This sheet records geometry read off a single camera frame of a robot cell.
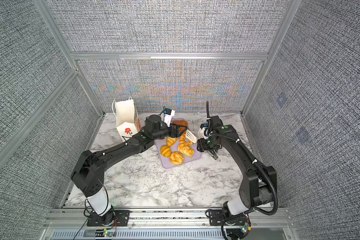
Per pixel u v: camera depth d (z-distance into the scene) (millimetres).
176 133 722
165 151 926
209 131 661
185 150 943
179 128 724
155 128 654
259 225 730
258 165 443
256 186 419
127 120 805
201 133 790
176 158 903
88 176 462
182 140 1016
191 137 831
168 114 730
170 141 1000
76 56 885
